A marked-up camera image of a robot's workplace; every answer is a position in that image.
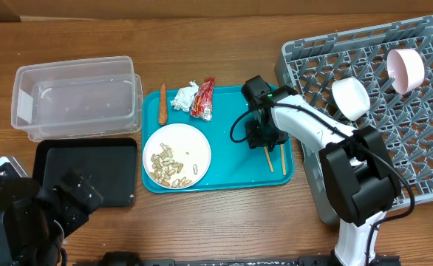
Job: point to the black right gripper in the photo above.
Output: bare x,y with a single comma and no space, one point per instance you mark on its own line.
255,139

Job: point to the white cup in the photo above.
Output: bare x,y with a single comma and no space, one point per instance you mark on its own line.
351,98

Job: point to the pink bowl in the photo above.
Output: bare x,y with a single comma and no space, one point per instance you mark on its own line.
406,67

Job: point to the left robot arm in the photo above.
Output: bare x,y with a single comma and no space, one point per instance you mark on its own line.
34,221

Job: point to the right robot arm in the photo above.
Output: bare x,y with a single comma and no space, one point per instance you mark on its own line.
360,180

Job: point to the wooden chopstick right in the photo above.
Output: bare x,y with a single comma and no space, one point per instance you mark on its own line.
284,169

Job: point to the teal plastic tray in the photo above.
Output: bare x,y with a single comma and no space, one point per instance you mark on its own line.
233,165

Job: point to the red snack wrapper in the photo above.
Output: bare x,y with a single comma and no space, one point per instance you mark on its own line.
202,105

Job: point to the crumpled white napkin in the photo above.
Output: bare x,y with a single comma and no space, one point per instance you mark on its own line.
185,97

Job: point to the pink plate with peanuts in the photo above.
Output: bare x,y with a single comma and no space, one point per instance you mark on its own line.
176,156

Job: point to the carrot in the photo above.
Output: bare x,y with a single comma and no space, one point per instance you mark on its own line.
163,110

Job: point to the black tray bin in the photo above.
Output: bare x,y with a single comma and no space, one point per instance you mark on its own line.
108,164

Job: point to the grey dish rack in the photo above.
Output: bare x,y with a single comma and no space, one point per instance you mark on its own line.
312,65

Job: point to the clear plastic bin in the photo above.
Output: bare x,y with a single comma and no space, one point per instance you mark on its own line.
78,98

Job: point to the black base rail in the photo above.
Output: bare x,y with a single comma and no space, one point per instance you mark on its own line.
127,258

